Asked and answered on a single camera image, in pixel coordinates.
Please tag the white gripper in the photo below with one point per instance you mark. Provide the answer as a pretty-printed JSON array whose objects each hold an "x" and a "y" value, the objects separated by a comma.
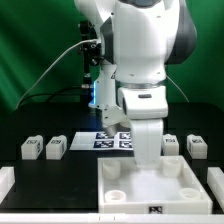
[{"x": 145, "y": 110}]

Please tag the white square tabletop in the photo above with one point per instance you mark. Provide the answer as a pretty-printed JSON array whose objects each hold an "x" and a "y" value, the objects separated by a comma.
[{"x": 170, "y": 188}]

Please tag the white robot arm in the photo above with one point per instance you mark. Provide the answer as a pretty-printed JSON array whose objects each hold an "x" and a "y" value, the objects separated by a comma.
[{"x": 138, "y": 38}]

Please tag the white sheet with tags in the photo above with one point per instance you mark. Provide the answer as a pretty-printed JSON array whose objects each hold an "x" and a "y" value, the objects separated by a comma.
[{"x": 101, "y": 141}]

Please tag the white right obstacle block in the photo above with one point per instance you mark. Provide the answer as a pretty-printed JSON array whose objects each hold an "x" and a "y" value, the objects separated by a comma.
[{"x": 215, "y": 180}]

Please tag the white obstacle block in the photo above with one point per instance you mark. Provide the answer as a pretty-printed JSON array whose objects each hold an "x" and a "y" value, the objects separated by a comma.
[
  {"x": 7, "y": 180},
  {"x": 215, "y": 180}
]

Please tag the green backdrop curtain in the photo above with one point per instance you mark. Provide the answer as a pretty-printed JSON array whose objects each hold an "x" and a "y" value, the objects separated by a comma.
[{"x": 33, "y": 33}]

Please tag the white left obstacle block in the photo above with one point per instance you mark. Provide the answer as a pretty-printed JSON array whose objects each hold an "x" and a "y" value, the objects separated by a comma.
[{"x": 7, "y": 180}]

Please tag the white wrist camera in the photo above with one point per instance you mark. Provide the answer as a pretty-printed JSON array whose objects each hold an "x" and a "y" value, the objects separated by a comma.
[{"x": 111, "y": 117}]

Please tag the black camera on stand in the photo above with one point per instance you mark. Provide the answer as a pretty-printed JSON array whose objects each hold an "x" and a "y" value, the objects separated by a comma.
[{"x": 91, "y": 52}]

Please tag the white front rail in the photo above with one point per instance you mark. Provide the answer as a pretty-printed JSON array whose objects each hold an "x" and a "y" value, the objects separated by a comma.
[{"x": 8, "y": 218}]

